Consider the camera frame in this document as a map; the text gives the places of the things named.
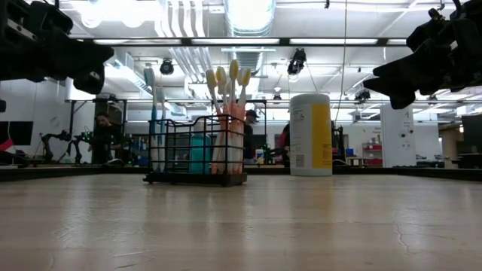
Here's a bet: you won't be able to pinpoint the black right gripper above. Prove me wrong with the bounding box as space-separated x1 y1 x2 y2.
363 0 482 111

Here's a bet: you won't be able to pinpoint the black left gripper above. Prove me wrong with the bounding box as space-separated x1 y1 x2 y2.
0 18 115 95

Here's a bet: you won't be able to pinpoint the white canister with yellow label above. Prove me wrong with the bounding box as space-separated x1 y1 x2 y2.
288 93 334 177

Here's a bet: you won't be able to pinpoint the teal bottle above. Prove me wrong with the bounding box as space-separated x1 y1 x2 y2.
189 120 212 175

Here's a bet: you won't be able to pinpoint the black wire toothbrush holder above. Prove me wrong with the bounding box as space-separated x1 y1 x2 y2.
142 114 249 188

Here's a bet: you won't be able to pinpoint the white pillar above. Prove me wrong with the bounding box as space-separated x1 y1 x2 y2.
380 103 416 169

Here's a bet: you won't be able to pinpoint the person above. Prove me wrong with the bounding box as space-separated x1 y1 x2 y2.
278 123 291 166
90 111 124 165
243 108 261 161

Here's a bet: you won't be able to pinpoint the background desk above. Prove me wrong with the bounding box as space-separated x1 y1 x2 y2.
438 112 482 170

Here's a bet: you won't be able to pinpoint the background robot arms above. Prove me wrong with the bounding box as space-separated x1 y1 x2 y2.
39 129 93 166

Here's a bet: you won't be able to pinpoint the red storage shelf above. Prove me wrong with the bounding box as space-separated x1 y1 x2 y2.
361 142 383 166

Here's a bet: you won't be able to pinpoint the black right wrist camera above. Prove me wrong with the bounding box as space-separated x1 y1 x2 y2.
405 7 455 52

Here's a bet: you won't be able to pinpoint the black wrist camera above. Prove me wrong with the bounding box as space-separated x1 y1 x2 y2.
29 1 75 37
405 7 455 52

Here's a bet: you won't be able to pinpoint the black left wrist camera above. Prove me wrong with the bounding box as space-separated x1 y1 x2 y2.
29 1 75 37

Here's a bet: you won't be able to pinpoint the black background gantry frame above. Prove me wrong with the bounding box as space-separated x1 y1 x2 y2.
66 97 269 166

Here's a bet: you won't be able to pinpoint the black wall screen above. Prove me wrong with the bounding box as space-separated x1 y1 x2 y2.
0 120 35 147

